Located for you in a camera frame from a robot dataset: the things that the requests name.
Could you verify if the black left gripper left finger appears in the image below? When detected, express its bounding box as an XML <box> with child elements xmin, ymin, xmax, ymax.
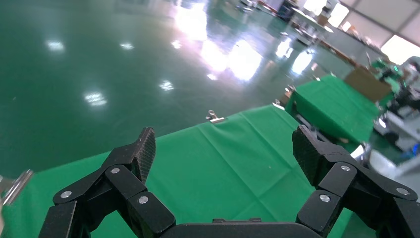
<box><xmin>39</xmin><ymin>127</ymin><xmax>176</xmax><ymax>238</ymax></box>

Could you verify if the distant green table cloth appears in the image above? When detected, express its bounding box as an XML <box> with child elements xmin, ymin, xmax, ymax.
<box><xmin>285</xmin><ymin>74</ymin><xmax>382</xmax><ymax>144</ymax></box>

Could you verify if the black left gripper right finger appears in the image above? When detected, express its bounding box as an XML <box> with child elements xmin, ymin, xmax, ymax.
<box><xmin>291</xmin><ymin>125</ymin><xmax>420</xmax><ymax>238</ymax></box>

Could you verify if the distant robot with green light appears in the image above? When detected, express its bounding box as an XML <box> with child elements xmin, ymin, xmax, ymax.
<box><xmin>374</xmin><ymin>56</ymin><xmax>420</xmax><ymax>113</ymax></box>

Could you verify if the distant brown cardboard box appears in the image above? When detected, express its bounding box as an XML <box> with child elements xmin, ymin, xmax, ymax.
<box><xmin>344</xmin><ymin>65</ymin><xmax>393</xmax><ymax>103</ymax></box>

